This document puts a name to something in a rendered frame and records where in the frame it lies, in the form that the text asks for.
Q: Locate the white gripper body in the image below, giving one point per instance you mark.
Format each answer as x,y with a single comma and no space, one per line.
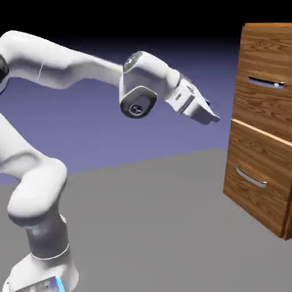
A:
198,107

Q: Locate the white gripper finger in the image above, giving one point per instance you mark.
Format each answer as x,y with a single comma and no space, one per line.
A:
216,118
207,102

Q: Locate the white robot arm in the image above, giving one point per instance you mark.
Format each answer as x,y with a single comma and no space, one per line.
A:
68,66

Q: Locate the wooden cabinet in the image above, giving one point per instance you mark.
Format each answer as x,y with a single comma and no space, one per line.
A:
262,136

